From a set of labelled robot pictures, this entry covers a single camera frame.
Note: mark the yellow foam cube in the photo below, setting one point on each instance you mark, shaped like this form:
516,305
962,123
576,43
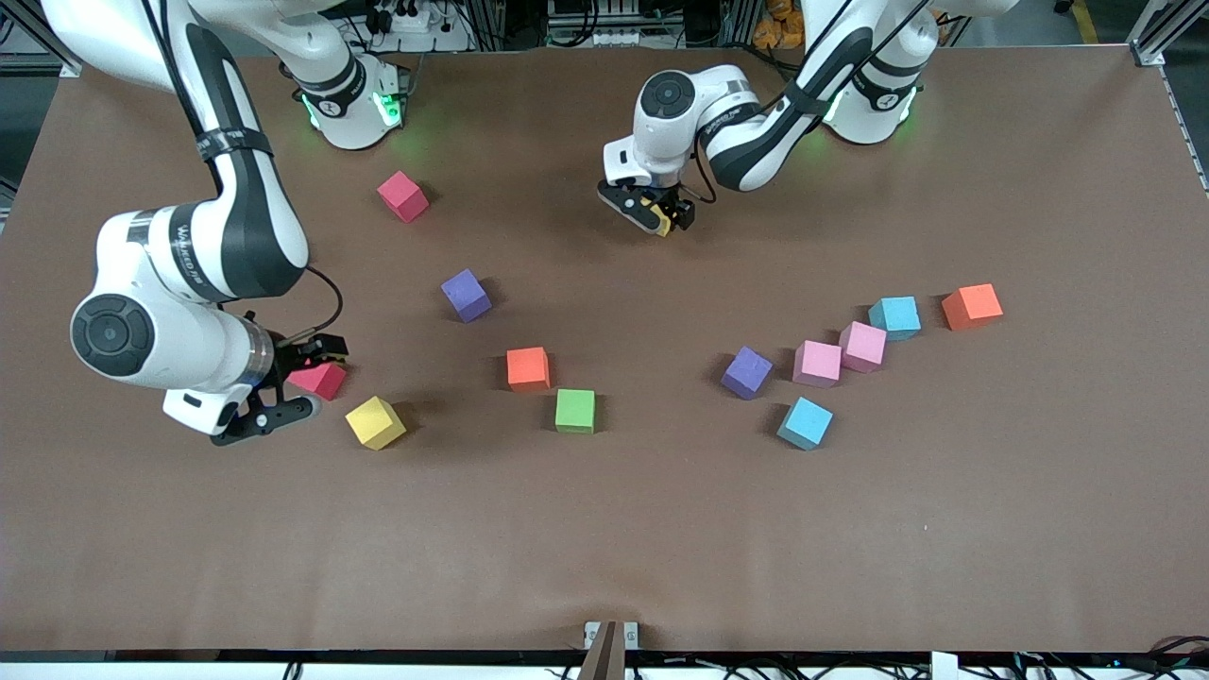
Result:
375,422
665,227

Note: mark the purple foam cube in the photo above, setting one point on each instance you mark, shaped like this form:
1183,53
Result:
746,372
466,295

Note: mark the orange foam cube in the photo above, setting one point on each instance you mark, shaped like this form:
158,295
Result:
972,306
527,368

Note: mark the pink foam cube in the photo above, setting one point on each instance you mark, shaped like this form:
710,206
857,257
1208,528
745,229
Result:
862,346
817,364

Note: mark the green foam cube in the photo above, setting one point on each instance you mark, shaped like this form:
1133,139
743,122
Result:
575,411

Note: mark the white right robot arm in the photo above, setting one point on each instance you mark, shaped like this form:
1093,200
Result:
236,217

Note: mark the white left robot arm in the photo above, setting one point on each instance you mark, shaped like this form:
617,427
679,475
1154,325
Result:
756,142

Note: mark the red foam cube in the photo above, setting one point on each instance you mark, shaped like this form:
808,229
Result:
402,196
321,382

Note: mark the white power strip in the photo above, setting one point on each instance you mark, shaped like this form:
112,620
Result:
434,40
595,38

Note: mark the bag of orange items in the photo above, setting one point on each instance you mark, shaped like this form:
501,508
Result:
774,33

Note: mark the blue foam cube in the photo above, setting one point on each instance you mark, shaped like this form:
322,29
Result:
805,422
894,317

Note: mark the brown paper table cover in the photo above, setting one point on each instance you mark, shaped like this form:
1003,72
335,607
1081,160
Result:
604,529

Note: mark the black left camera mount bracket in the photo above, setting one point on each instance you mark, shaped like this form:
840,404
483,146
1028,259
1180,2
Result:
628,203

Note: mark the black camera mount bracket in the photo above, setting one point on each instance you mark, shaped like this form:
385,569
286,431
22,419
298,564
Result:
269,422
628,203

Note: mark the black right camera mount bracket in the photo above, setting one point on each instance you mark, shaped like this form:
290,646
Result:
269,422

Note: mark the aluminium frame profile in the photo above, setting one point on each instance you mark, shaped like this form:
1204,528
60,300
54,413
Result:
1166,28
69,67

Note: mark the metal table clamp bracket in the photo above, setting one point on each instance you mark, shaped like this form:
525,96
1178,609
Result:
612,647

